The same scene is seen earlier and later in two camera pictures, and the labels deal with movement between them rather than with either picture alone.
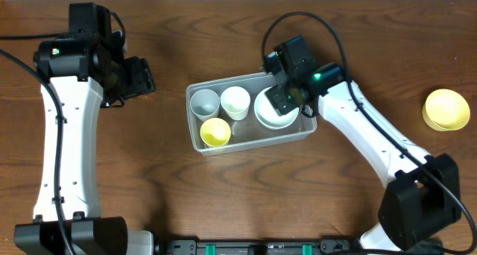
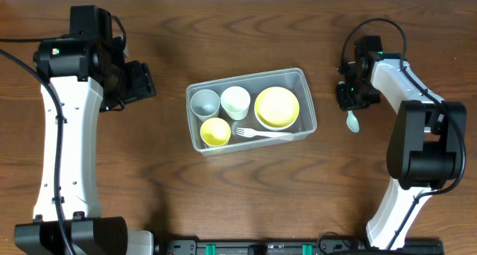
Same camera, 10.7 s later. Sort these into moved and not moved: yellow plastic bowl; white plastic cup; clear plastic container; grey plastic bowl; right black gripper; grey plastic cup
Moved: right black gripper; yellow plastic bowl
Not moved: white plastic cup; grey plastic bowl; grey plastic cup; clear plastic container
